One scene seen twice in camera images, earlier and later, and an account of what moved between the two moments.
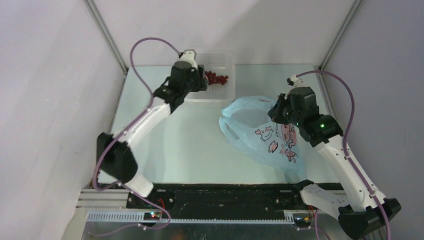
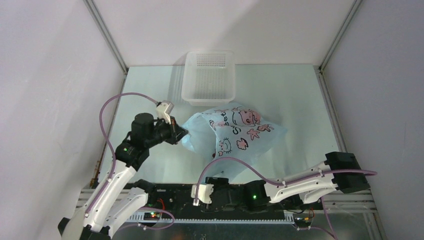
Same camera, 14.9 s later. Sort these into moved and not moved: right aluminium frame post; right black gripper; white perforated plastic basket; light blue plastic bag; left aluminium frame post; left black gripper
Moved: left black gripper; right black gripper; light blue plastic bag
Not moved: left aluminium frame post; white perforated plastic basket; right aluminium frame post
